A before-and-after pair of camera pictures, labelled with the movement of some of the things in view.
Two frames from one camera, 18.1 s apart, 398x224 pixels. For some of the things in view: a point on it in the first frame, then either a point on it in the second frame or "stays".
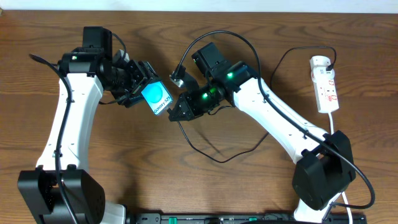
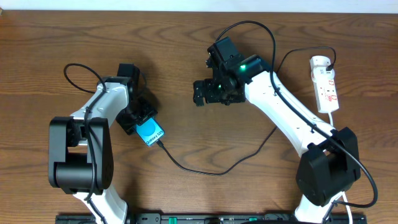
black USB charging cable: x=270 y=87 to x=271 y=132
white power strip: x=324 y=85 stays
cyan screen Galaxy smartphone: x=157 y=96 to x=150 y=130
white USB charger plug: x=319 y=74 stays
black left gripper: x=138 y=79 to x=131 y=123
